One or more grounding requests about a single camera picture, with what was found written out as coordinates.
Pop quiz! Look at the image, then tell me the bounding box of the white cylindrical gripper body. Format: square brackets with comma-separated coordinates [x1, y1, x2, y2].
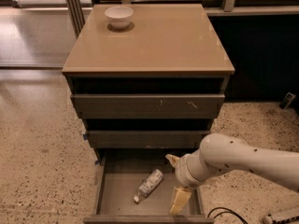
[175, 150, 218, 189]

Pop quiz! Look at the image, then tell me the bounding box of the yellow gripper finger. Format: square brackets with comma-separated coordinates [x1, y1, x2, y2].
[165, 154, 180, 168]
[170, 187, 192, 215]

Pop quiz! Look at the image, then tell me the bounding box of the clear plastic water bottle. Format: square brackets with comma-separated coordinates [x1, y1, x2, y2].
[133, 169, 164, 203]

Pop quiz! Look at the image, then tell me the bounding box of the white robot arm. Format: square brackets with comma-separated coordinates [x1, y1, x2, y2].
[165, 133, 299, 215]

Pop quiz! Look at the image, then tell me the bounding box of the open bottom grey drawer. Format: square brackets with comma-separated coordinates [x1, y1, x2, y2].
[83, 148, 214, 224]

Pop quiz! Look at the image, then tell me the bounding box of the middle grey drawer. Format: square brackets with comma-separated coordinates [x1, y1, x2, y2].
[86, 131, 210, 148]

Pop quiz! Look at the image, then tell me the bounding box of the grey drawer cabinet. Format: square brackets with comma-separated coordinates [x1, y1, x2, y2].
[61, 4, 235, 224]

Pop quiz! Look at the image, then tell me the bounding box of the top grey drawer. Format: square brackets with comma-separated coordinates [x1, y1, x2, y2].
[71, 94, 224, 119]

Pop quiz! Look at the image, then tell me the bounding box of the grey power strip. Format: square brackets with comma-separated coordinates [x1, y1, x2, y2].
[263, 207, 299, 224]

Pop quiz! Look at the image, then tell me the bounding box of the white ceramic bowl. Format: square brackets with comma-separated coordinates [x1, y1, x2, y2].
[105, 6, 134, 30]

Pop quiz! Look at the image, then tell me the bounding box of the black cable on floor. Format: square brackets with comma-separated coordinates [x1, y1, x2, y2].
[206, 206, 249, 224]

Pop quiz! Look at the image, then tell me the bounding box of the small grey floor bracket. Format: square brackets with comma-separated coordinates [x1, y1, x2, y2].
[279, 92, 296, 109]

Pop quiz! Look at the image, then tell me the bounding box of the metal window frame post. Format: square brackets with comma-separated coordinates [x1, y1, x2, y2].
[65, 0, 85, 37]

